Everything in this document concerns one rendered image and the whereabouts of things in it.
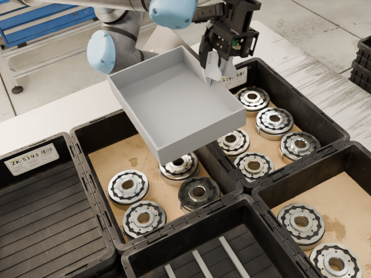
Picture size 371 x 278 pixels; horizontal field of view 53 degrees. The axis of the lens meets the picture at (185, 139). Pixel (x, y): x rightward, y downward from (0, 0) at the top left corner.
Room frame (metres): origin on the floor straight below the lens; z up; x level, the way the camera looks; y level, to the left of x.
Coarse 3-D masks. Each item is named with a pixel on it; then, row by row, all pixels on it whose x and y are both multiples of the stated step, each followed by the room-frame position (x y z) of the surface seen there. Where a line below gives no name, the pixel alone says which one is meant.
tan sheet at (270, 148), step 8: (272, 104) 0.82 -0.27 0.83; (248, 120) 0.76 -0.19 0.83; (240, 128) 0.74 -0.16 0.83; (248, 128) 0.73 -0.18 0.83; (296, 128) 0.71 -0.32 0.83; (256, 136) 0.70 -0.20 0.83; (256, 144) 0.67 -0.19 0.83; (264, 144) 0.66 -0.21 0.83; (272, 144) 0.66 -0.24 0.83; (264, 152) 0.63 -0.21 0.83; (272, 152) 0.63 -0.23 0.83; (272, 160) 0.61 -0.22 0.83; (280, 160) 0.60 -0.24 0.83
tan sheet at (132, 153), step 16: (128, 144) 0.73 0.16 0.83; (144, 144) 0.72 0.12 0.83; (96, 160) 0.68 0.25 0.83; (112, 160) 0.67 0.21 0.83; (128, 160) 0.67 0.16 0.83; (144, 160) 0.66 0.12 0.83; (112, 176) 0.62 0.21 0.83; (208, 176) 0.58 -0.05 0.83; (160, 192) 0.55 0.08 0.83; (176, 192) 0.54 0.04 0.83; (112, 208) 0.52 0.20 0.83; (176, 208) 0.49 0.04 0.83; (128, 240) 0.42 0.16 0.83
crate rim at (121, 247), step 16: (112, 112) 0.76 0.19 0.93; (80, 128) 0.71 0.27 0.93; (208, 144) 0.60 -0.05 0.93; (80, 160) 0.60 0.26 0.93; (96, 192) 0.50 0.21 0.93; (240, 192) 0.45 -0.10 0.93; (208, 208) 0.42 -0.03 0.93; (112, 224) 0.41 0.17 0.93; (176, 224) 0.39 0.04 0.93; (144, 240) 0.36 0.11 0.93
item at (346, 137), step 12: (252, 60) 0.91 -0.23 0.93; (276, 72) 0.84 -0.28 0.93; (288, 84) 0.78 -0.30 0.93; (300, 96) 0.73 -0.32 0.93; (312, 108) 0.68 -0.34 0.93; (216, 144) 0.60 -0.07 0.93; (336, 144) 0.55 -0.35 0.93; (312, 156) 0.52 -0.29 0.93; (288, 168) 0.50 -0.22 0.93; (240, 180) 0.48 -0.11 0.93; (264, 180) 0.47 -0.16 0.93
